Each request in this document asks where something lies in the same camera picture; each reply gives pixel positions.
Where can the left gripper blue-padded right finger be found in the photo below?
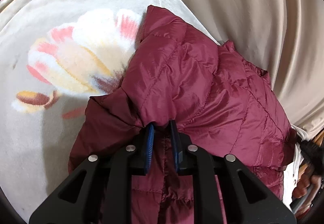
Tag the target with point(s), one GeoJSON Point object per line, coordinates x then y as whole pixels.
{"type": "Point", "coordinates": [225, 190]}

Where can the person's right hand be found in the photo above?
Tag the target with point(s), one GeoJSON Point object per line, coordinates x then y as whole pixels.
{"type": "Point", "coordinates": [306, 179]}

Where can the beige curtain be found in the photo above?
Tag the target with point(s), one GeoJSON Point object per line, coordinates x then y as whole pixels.
{"type": "Point", "coordinates": [284, 37]}

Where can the maroon quilted puffer jacket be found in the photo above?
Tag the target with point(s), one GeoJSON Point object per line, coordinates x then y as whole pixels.
{"type": "Point", "coordinates": [223, 102]}

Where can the white floral fleece blanket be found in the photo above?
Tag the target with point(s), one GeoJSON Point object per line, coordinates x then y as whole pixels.
{"type": "Point", "coordinates": [55, 55]}

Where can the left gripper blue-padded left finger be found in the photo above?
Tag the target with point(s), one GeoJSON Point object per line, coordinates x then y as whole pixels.
{"type": "Point", "coordinates": [99, 189]}

